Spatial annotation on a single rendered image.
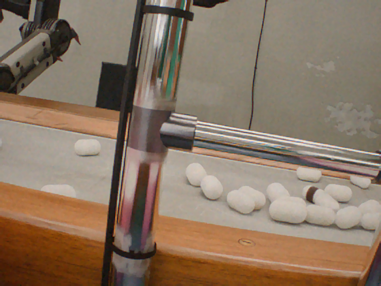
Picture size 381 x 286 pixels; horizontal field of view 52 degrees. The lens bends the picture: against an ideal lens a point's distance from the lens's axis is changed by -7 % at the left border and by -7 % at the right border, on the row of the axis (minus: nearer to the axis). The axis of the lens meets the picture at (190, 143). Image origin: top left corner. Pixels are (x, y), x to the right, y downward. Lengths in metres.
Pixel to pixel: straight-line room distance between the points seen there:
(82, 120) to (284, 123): 1.99
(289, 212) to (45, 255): 0.23
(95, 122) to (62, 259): 0.38
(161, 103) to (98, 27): 2.41
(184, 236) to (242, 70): 2.24
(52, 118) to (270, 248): 0.45
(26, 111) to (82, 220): 0.41
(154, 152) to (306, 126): 2.36
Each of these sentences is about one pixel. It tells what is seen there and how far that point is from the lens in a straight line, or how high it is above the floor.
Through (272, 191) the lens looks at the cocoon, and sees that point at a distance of 0.44.
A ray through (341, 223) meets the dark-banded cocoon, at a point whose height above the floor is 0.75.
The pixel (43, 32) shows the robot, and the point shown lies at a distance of 1.14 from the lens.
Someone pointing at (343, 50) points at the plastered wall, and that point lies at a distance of 2.58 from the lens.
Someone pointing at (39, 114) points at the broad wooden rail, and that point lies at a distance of 0.66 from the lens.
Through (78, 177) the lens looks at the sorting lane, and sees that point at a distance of 0.44.
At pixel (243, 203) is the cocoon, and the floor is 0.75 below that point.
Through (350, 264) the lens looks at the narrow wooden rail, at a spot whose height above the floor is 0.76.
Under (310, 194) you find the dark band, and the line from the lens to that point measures 0.48.
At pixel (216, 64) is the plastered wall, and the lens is 2.49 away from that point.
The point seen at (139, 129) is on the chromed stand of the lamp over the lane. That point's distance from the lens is 0.21.
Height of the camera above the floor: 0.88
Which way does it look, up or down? 12 degrees down
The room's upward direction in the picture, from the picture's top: 10 degrees clockwise
